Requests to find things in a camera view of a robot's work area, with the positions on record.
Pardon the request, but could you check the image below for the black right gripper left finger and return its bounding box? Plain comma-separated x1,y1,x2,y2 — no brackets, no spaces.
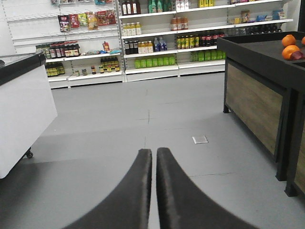
65,149,152,229

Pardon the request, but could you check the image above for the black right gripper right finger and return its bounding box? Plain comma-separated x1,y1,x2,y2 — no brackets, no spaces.
156,147,255,229

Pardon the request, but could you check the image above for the small steel floor plate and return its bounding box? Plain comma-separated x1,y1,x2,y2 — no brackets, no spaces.
192,135,209,144

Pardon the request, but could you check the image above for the far white chest freezer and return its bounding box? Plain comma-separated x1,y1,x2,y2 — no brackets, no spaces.
0,52,57,178

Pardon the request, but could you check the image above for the black wooden produce stand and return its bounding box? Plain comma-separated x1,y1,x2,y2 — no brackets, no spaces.
217,31,305,196

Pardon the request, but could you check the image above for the white store shelving unit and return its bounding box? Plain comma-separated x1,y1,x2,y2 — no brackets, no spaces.
0,0,299,89

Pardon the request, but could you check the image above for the orange fruit lower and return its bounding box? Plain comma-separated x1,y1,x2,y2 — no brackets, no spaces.
282,45,300,60

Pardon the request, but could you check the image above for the orange fruit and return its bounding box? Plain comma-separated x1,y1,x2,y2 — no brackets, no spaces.
282,34,296,47
282,45,300,60

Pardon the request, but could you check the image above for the dark red fruit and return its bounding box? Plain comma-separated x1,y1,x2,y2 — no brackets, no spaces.
290,51,305,61

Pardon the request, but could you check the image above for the orange fruit upper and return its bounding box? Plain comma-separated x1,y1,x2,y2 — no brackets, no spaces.
282,34,296,47

